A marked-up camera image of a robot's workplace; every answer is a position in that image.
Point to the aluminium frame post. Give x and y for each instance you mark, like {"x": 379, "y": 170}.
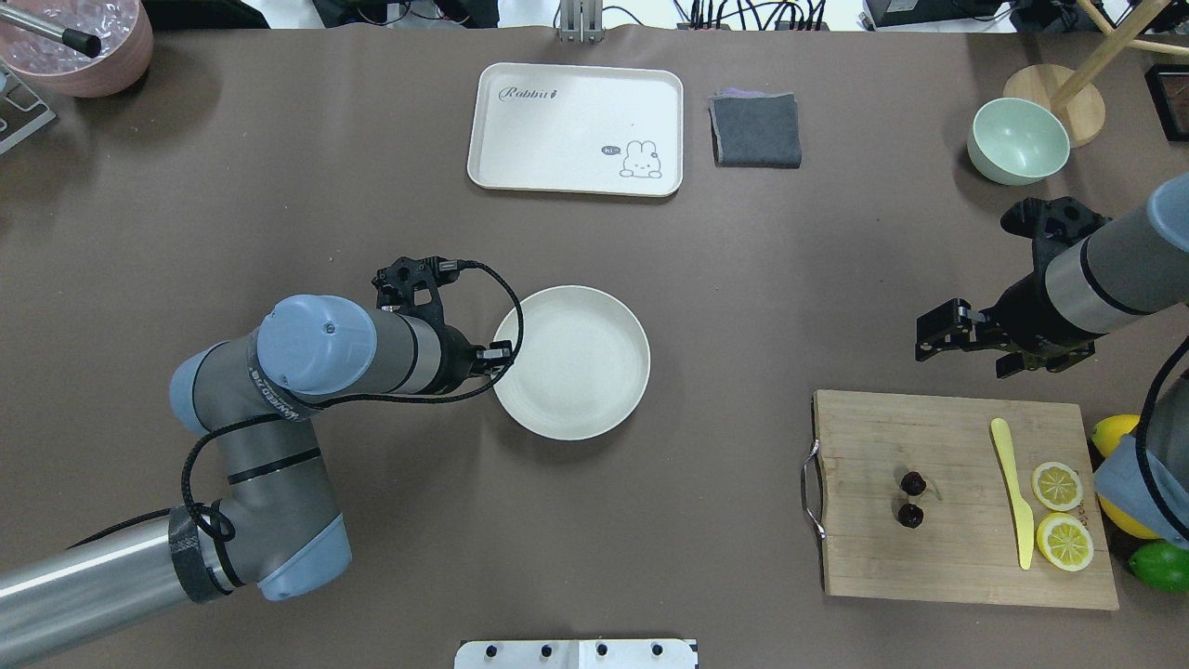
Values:
{"x": 580, "y": 21}

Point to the green lime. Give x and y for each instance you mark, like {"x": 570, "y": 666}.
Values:
{"x": 1161, "y": 565}

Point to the yellow lemon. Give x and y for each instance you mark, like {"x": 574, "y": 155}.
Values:
{"x": 1124, "y": 522}
{"x": 1107, "y": 434}

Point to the lower lemon slice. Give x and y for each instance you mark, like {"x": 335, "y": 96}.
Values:
{"x": 1065, "y": 541}

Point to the yellow lemon far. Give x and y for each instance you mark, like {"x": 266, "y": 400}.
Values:
{"x": 1107, "y": 434}

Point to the wooden cutting board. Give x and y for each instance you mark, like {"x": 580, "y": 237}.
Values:
{"x": 965, "y": 550}

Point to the wooden cup stand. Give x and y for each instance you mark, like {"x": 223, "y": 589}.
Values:
{"x": 1069, "y": 93}

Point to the pink bowl with ice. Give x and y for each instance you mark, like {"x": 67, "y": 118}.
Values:
{"x": 123, "y": 30}

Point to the mint green bowl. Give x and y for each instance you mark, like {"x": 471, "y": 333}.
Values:
{"x": 1016, "y": 142}

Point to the yellow plastic knife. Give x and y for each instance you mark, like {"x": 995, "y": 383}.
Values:
{"x": 1023, "y": 517}

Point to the lemon slice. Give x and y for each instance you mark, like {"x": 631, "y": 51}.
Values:
{"x": 1057, "y": 486}
{"x": 1065, "y": 541}

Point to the dark red cherry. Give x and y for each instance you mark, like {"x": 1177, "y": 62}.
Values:
{"x": 910, "y": 515}
{"x": 913, "y": 484}

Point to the beige round plate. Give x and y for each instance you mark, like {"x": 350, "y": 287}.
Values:
{"x": 583, "y": 365}

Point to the white rabbit tray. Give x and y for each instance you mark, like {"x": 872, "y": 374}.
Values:
{"x": 578, "y": 129}

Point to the yellow lemon near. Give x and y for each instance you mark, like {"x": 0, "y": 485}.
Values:
{"x": 1124, "y": 522}

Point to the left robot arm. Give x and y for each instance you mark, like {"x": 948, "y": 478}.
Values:
{"x": 257, "y": 504}

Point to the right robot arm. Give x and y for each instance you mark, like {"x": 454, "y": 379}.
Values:
{"x": 1093, "y": 275}

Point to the black handled metal tool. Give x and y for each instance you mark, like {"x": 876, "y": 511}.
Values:
{"x": 87, "y": 44}

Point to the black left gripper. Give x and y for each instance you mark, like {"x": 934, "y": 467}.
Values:
{"x": 454, "y": 357}

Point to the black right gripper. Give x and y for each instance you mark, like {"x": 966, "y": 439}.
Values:
{"x": 1022, "y": 318}

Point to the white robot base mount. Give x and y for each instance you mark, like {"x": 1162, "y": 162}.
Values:
{"x": 579, "y": 653}

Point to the upper lemon slice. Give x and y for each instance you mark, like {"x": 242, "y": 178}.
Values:
{"x": 1057, "y": 486}

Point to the grey folded cloth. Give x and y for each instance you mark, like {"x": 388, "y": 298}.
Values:
{"x": 753, "y": 128}

